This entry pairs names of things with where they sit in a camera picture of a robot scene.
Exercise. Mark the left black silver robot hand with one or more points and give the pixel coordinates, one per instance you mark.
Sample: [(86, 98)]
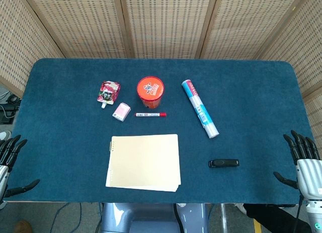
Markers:
[(5, 165)]

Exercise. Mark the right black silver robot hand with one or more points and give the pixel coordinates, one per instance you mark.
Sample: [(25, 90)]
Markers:
[(309, 172)]

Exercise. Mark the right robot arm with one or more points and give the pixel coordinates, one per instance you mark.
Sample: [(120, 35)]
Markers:
[(315, 215)]

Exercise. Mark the small black clip device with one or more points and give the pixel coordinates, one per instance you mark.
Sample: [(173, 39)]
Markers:
[(223, 163)]

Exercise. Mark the brown shoe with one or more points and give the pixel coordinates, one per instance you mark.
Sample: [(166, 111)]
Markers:
[(23, 226)]

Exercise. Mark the grey white shoe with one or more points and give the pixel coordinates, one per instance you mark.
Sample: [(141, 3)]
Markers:
[(241, 207)]

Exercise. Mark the white blue plastic roll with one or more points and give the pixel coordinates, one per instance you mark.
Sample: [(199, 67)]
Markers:
[(200, 108)]

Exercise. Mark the red drink pouch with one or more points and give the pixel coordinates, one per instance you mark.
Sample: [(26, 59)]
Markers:
[(108, 92)]

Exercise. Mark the pink small box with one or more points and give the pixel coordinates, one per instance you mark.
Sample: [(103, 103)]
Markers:
[(121, 111)]

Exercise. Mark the cream paper stack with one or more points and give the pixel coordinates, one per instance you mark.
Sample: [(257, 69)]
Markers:
[(144, 162)]

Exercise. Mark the blue table cloth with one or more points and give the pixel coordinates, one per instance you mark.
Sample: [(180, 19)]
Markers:
[(161, 142)]

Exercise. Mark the red marker pen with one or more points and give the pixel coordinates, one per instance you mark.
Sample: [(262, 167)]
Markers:
[(150, 114)]

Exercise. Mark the grey blue robot body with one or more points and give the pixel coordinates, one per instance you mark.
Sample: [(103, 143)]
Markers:
[(151, 218)]

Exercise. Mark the orange round lidded can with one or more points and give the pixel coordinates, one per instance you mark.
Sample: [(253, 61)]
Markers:
[(150, 90)]

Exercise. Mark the woven bamboo folding screen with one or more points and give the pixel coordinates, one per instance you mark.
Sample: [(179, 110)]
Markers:
[(161, 24)]

